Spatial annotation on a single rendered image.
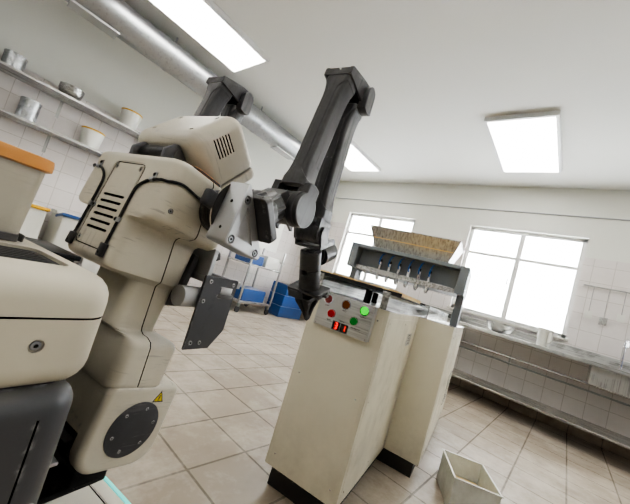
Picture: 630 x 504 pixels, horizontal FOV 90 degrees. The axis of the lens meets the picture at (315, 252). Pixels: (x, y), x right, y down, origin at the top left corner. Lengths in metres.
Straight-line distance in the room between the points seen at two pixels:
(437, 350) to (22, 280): 1.80
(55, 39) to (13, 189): 4.53
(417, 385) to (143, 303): 1.57
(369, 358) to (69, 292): 1.06
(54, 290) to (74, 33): 4.78
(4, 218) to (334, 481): 1.27
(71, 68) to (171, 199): 4.44
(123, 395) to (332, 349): 0.83
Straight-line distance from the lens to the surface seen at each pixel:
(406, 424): 2.03
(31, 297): 0.40
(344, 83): 0.84
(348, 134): 0.87
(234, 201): 0.57
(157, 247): 0.67
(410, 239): 2.05
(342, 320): 1.29
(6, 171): 0.54
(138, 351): 0.69
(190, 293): 0.70
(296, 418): 1.46
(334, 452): 1.42
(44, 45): 5.00
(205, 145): 0.69
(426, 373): 1.96
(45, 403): 0.46
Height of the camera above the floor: 0.88
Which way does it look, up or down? 4 degrees up
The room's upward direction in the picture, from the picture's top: 17 degrees clockwise
